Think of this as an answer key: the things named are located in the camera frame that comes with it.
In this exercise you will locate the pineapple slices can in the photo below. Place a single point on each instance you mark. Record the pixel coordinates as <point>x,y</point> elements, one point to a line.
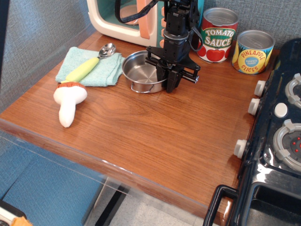
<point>252,51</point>

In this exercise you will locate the teal toy microwave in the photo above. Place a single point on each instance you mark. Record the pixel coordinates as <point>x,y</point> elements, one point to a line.
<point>139,22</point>

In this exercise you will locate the plush white mushroom toy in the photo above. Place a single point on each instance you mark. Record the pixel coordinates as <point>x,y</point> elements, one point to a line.
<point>68,95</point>

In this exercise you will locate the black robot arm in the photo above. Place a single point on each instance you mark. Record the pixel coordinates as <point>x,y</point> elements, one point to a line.
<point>181,17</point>

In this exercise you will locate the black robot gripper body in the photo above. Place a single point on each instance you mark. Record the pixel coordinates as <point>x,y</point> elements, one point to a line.
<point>175,54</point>

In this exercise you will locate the black toy stove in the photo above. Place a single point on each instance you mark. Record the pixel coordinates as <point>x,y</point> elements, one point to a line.
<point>269,188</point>

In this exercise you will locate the orange object in corner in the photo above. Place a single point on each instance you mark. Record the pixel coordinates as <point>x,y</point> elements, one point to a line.
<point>20,221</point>

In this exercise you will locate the spoon with green handle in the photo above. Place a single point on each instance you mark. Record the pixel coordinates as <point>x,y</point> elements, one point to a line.
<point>85,68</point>

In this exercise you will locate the light blue folded cloth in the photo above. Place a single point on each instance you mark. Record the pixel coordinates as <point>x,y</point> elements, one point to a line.
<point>105,73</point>

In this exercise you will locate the stainless steel pan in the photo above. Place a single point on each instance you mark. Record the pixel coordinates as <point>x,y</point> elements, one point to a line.
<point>141,76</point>

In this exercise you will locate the tomato sauce can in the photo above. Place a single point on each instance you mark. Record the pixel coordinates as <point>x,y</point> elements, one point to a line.
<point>218,30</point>

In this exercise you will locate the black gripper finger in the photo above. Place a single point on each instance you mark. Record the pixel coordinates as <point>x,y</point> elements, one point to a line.
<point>173,79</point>
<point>161,71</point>

